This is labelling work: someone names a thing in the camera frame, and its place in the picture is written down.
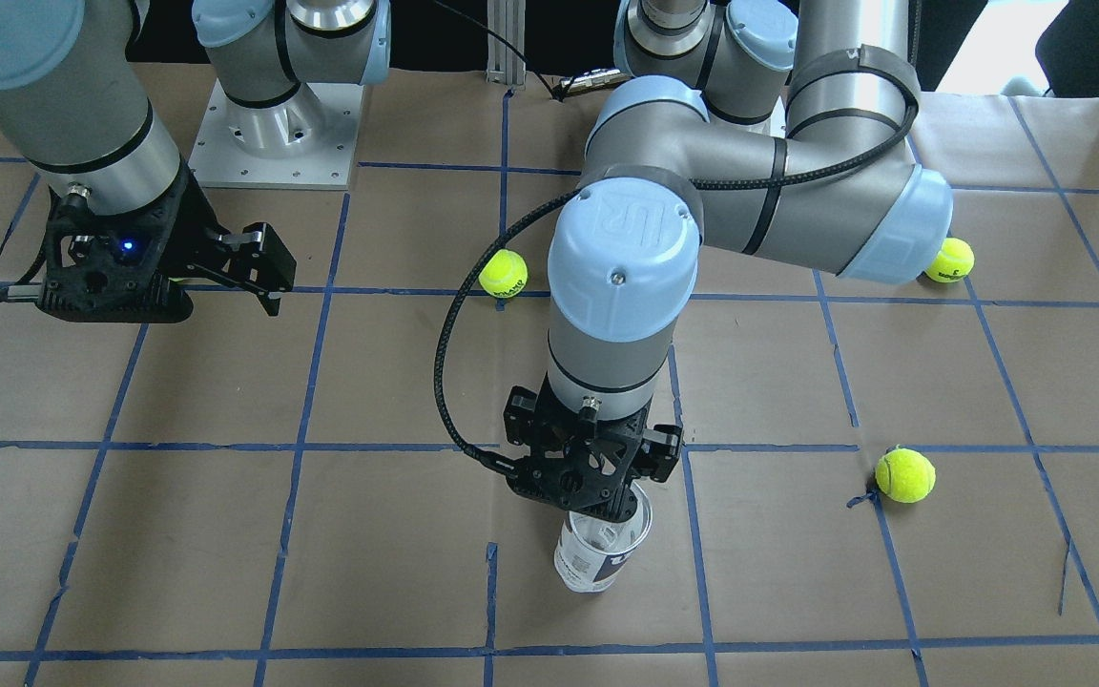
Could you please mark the tennis ball centre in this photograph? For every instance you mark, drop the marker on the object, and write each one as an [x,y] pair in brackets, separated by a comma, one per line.
[505,275]

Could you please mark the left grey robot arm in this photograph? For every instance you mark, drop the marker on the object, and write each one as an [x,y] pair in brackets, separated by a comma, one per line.
[748,127]

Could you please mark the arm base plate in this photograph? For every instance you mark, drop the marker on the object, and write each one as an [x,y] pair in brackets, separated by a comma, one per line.
[776,123]
[273,124]

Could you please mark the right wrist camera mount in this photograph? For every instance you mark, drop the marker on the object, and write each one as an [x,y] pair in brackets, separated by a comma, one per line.
[100,268]

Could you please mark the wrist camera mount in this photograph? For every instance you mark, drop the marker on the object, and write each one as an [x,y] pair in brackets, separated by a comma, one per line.
[576,461]
[100,268]

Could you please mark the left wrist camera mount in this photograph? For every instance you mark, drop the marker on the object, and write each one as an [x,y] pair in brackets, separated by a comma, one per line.
[576,461]

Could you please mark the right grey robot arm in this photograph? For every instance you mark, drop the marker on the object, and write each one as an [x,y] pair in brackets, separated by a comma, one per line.
[73,107]

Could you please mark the white blue tennis ball can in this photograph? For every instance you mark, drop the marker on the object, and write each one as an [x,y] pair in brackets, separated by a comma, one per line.
[590,552]

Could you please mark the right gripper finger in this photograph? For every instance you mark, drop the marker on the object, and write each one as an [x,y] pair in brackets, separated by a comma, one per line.
[660,450]

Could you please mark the aluminium frame post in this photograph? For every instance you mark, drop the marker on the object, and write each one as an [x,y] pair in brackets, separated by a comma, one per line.
[505,64]

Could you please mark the tennis ball far corner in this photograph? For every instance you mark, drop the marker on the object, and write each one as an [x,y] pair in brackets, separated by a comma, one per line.
[953,263]

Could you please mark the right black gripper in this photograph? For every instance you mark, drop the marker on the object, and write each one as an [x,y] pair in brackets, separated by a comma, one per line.
[189,221]

